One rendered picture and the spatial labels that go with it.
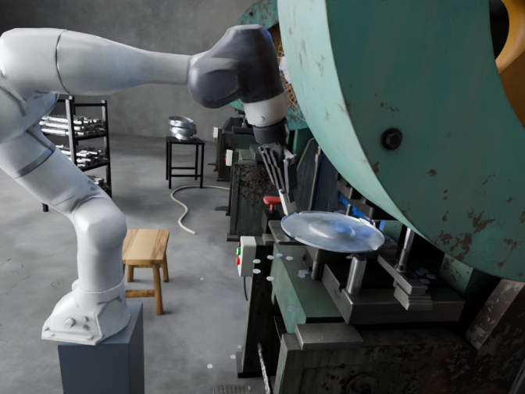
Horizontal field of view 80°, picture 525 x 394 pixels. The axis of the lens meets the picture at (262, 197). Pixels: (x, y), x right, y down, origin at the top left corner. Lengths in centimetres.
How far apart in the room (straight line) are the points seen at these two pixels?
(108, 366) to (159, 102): 671
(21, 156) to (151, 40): 680
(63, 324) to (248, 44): 83
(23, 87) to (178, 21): 686
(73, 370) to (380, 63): 104
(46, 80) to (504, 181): 71
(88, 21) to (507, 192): 767
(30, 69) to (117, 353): 73
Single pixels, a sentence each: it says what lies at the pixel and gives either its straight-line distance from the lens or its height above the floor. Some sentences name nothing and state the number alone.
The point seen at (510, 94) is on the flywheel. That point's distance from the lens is 54.
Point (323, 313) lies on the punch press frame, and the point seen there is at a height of 65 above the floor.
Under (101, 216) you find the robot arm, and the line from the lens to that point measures 81.
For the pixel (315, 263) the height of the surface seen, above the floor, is 70.
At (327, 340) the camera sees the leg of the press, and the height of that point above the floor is 64.
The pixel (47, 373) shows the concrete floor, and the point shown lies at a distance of 166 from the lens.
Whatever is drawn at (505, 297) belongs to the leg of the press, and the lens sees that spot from 97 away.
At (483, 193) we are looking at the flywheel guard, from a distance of 45.
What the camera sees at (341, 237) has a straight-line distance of 87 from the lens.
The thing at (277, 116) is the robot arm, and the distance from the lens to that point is 64.
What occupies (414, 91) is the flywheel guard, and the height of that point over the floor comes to 115.
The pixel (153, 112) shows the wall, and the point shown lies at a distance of 749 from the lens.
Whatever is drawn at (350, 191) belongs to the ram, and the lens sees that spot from 84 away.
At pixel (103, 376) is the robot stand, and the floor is 34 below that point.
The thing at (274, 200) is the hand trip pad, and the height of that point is 76.
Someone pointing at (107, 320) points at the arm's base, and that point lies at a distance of 101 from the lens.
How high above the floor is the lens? 113
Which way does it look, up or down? 18 degrees down
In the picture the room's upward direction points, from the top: 6 degrees clockwise
